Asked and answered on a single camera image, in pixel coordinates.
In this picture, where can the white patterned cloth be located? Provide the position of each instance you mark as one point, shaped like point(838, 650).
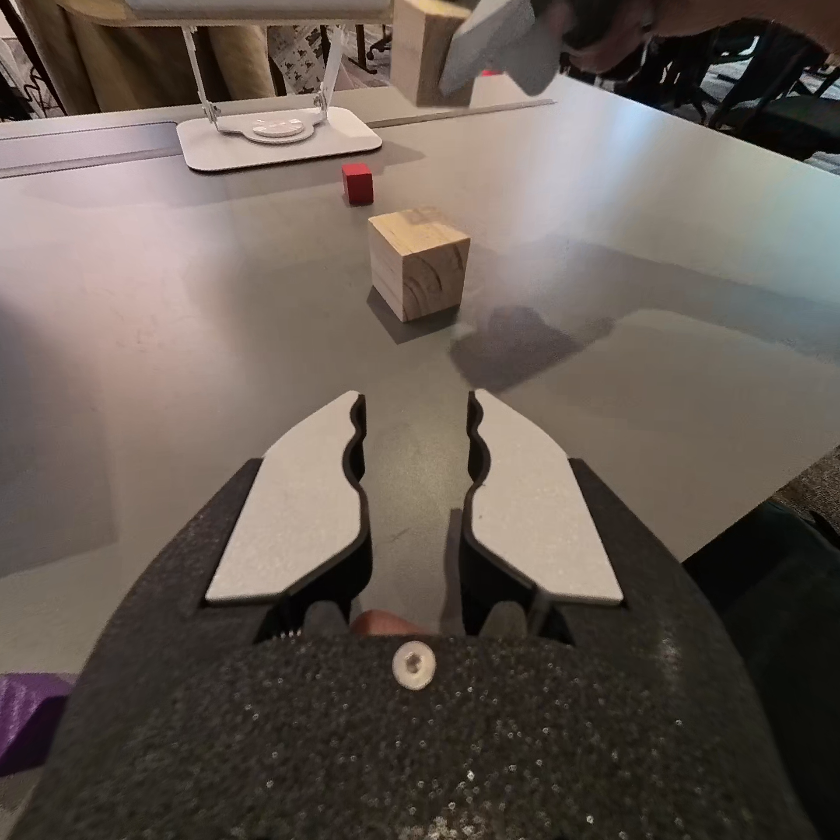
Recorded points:
point(302, 56)

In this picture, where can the small purple cube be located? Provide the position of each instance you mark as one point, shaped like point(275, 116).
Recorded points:
point(26, 722)

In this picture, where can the smaller straight-grained wooden cube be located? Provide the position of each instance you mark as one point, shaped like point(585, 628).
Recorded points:
point(417, 59)

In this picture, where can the beige cloth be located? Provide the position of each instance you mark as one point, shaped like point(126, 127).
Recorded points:
point(131, 65)

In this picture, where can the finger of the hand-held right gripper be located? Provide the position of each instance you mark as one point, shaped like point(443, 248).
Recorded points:
point(489, 39)
point(535, 65)

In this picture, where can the small red cube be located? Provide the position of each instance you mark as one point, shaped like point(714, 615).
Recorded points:
point(358, 185)

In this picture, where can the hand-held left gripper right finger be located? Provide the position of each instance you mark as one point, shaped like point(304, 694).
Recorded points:
point(538, 518)

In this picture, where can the white document stand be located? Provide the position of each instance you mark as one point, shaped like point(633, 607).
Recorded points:
point(275, 141)

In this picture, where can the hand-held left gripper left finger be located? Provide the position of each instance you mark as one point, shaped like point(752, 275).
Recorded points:
point(289, 512)

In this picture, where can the person's right hand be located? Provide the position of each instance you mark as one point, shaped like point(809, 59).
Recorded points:
point(617, 59)

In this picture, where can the person's right forearm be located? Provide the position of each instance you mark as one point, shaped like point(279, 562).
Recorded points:
point(754, 16)

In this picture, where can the plywood board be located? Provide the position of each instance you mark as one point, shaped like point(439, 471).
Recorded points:
point(85, 10)

